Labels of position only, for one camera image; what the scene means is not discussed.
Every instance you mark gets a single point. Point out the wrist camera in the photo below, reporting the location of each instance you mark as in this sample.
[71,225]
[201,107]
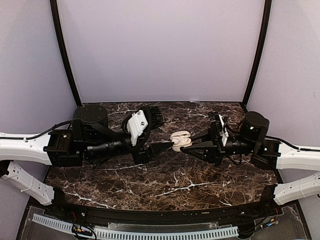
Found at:
[141,122]
[218,127]

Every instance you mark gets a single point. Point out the white slotted cable duct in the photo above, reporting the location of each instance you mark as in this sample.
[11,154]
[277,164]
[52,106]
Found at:
[121,231]

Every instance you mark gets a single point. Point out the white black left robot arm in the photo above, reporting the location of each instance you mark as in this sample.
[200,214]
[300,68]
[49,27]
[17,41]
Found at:
[86,137]

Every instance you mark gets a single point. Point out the black frame post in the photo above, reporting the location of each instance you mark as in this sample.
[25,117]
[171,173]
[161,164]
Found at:
[258,53]
[63,51]

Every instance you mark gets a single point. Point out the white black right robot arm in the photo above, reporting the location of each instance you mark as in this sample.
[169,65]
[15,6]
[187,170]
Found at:
[267,153]

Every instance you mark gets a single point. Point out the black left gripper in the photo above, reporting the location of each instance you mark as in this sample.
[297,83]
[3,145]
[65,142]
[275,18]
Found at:
[148,154]

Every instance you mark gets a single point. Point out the black left frame post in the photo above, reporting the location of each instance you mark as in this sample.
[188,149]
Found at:
[63,51]

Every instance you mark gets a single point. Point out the black right frame post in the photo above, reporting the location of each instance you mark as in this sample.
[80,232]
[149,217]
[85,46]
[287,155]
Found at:
[258,53]

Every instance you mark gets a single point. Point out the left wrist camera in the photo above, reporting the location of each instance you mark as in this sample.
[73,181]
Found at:
[141,122]

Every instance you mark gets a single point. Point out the white charging case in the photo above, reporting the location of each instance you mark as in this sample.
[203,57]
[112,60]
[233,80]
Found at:
[180,139]

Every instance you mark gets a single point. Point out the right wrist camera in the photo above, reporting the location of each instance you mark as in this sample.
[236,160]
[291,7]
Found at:
[218,127]

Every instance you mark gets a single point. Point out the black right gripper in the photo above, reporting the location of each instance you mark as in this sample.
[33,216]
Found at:
[214,151]

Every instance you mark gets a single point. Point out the black front aluminium rail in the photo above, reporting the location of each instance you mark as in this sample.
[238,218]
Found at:
[244,213]

